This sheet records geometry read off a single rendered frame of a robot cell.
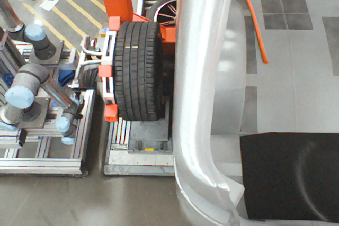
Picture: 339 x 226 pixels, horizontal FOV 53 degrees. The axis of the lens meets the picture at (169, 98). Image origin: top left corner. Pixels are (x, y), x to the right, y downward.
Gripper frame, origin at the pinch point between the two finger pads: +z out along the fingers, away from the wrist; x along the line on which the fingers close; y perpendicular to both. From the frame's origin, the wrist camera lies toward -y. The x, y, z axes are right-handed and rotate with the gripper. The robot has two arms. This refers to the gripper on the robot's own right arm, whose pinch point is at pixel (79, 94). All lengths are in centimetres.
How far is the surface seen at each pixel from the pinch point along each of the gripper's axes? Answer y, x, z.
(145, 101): 14, -46, -13
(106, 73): 30.6, -25.3, -5.0
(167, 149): -68, -55, -9
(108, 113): 5.5, -22.8, -16.9
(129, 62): 31.6, -37.7, 2.5
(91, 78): 19.6, -13.4, -0.8
